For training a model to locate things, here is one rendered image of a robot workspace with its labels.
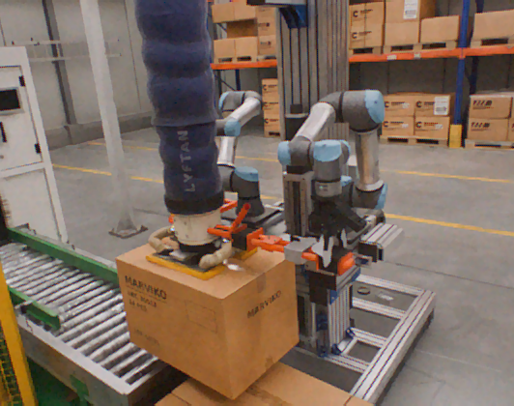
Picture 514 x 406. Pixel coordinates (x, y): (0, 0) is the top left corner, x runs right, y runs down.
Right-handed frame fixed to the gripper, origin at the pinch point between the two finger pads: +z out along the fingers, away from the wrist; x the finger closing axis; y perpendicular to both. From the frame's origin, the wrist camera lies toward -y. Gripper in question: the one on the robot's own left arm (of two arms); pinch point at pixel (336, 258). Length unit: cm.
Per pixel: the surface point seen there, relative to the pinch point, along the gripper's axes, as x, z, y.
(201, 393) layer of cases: 13, 66, 55
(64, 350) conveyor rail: 34, 60, 122
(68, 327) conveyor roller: 18, 65, 148
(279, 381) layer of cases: -10, 66, 34
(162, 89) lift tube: 12, -52, 56
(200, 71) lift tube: 1, -57, 49
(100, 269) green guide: -21, 55, 177
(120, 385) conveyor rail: 32, 60, 81
